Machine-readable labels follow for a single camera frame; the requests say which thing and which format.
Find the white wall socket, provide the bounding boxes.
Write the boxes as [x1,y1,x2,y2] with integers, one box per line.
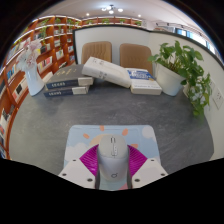
[212,87,224,110]

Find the white computer mouse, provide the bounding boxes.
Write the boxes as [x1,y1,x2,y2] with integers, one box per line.
[96,134,130,183]

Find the orange wooden bookshelf unit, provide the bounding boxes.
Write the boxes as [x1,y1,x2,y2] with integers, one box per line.
[0,13,148,160]

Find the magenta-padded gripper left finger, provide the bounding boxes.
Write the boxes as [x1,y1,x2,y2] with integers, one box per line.
[58,144,101,190]

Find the cluster ceiling lamp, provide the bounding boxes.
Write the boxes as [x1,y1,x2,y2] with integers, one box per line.
[101,4,124,15]

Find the white and blue book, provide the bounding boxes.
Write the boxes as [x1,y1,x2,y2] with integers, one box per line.
[125,67,163,96]

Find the white ceramic vase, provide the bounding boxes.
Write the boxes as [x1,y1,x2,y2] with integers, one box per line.
[24,64,45,97]

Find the window with sheer curtains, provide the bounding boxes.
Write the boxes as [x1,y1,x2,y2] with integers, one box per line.
[156,21,222,59]

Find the thick dark hardcover book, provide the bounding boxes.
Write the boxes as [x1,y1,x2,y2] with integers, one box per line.
[43,85,90,98]
[44,63,95,90]

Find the green plant in white pot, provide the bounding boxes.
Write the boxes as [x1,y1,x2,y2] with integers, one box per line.
[147,40,213,118]

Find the large white book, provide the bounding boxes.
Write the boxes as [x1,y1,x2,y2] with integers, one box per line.
[81,56,133,89]

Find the sun and cloud mouse pad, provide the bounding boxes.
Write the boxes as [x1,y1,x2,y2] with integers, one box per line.
[63,124,162,169]

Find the tan upholstered chair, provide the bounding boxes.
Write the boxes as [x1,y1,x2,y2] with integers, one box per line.
[119,43,154,77]
[81,40,113,65]

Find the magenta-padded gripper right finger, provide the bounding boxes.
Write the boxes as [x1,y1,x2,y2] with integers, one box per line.
[126,144,169,190]

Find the pink and white flowers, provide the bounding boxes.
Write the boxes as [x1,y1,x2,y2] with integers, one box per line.
[15,39,43,73]

